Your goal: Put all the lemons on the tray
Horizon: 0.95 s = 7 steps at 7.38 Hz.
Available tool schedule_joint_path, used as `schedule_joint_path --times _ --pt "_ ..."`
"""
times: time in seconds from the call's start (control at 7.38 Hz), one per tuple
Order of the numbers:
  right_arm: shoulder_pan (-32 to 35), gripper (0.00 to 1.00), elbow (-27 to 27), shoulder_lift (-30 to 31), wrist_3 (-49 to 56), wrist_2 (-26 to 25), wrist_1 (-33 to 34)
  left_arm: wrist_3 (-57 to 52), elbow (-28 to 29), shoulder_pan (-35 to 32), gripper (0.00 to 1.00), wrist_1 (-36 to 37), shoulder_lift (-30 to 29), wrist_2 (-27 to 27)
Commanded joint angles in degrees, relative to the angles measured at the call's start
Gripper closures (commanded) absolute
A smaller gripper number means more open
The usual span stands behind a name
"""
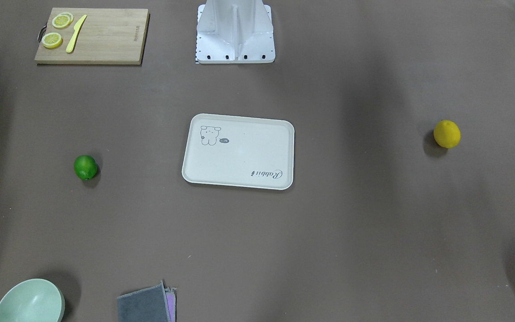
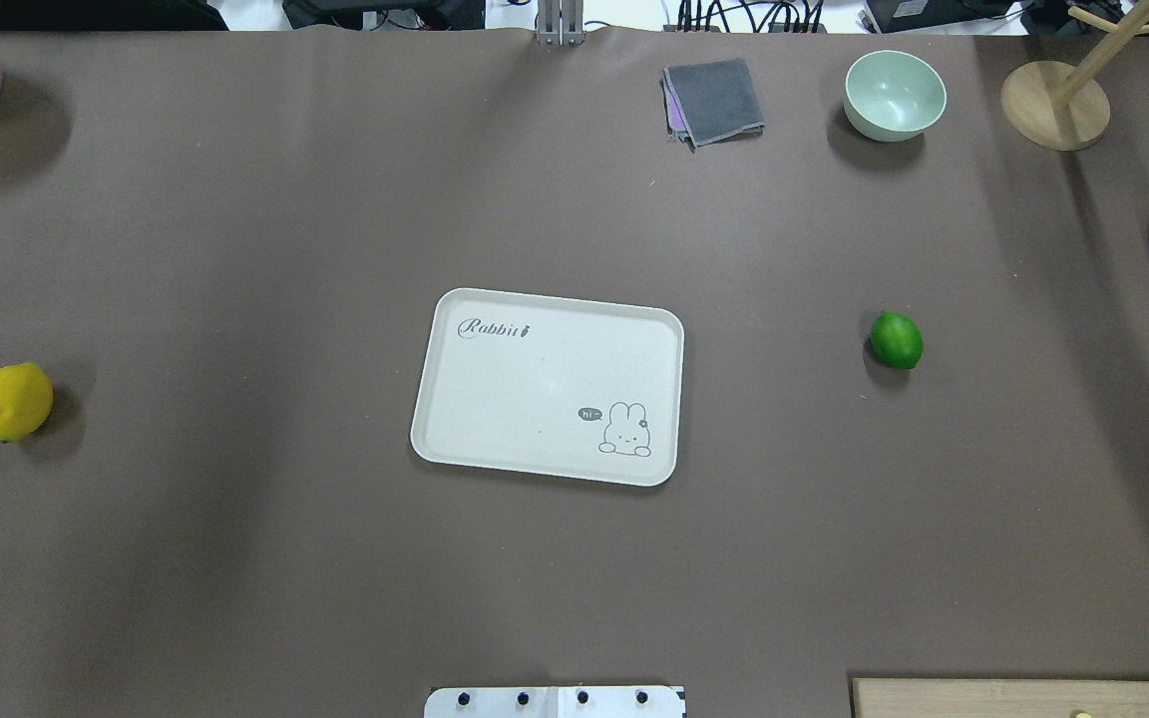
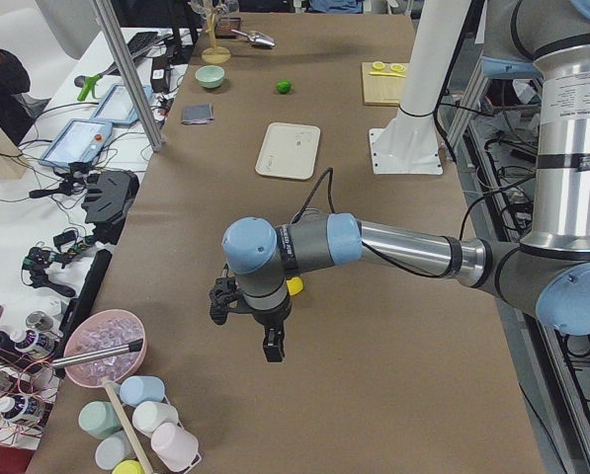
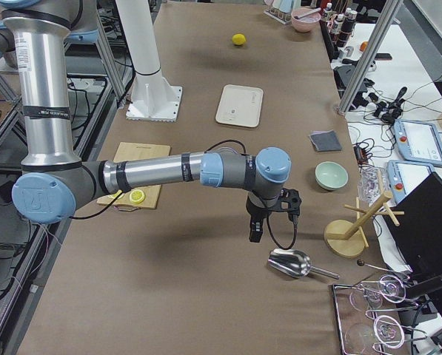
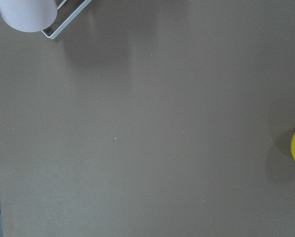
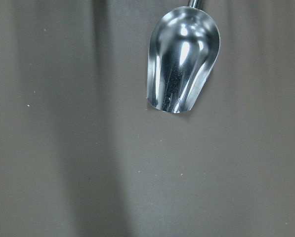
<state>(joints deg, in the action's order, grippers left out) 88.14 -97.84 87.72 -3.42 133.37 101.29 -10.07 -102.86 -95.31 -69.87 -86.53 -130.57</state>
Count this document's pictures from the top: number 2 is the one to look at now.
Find grey folded cloth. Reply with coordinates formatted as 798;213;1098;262
661;57;765;149

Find aluminium frame post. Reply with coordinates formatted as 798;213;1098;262
535;0;586;47

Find wooden mug tree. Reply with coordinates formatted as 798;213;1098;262
1001;1;1149;152

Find mint green bowl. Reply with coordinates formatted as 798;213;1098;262
845;51;948;142

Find green lime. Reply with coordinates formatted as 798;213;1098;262
867;312;923;371

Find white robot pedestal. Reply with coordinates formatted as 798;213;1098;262
423;685;687;717

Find yellow lemon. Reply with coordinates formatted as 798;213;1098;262
0;362;54;443

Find cream rabbit tray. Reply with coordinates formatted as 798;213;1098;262
410;287;685;488

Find wooden cutting board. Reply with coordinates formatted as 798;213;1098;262
853;678;1149;717

